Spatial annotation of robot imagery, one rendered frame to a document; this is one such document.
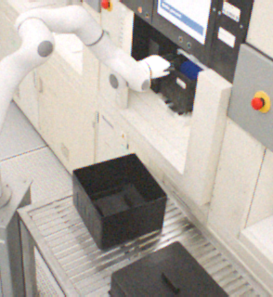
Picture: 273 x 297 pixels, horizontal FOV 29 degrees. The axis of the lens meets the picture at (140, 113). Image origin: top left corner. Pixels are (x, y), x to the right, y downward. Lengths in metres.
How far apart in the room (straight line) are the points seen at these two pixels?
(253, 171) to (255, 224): 0.30
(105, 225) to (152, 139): 0.56
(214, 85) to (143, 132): 0.70
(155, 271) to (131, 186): 0.52
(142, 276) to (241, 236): 0.42
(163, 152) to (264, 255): 0.63
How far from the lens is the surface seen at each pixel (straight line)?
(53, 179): 3.43
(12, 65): 1.90
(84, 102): 2.84
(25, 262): 2.40
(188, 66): 2.49
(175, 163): 2.25
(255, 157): 1.81
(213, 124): 1.84
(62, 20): 1.90
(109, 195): 2.23
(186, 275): 1.87
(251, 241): 2.01
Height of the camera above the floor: 2.32
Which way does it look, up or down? 35 degrees down
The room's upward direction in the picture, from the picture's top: 5 degrees clockwise
